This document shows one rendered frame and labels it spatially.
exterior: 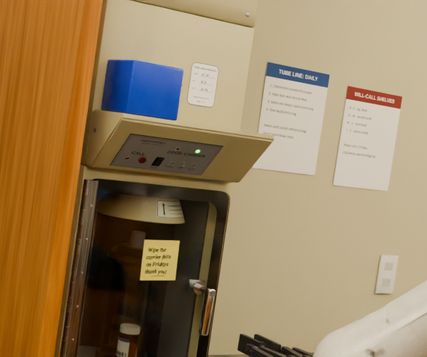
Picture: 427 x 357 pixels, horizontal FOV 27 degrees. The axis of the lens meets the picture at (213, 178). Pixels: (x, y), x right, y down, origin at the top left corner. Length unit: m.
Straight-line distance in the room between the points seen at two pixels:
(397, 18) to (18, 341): 1.49
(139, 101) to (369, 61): 1.15
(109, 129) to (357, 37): 1.14
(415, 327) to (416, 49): 1.59
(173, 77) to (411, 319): 0.62
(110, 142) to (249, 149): 0.28
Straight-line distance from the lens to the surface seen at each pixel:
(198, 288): 1.71
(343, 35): 2.46
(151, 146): 1.55
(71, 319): 1.61
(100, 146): 1.53
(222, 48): 1.71
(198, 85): 1.68
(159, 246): 1.66
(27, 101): 1.64
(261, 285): 2.38
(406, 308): 1.17
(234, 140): 1.60
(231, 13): 1.72
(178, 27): 1.66
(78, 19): 1.48
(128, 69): 1.50
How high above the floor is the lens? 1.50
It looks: 3 degrees down
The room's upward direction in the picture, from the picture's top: 8 degrees clockwise
